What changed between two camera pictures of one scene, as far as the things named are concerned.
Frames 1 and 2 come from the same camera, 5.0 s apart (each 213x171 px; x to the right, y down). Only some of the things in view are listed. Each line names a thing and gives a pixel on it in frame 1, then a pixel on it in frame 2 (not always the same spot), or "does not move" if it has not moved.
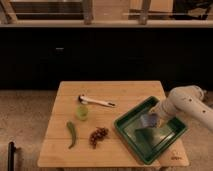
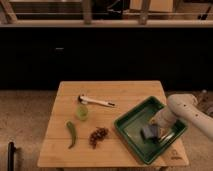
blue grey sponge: (149, 120) → (151, 131)
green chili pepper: (69, 125) does not move
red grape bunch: (97, 136) does not move
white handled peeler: (84, 100) does not move
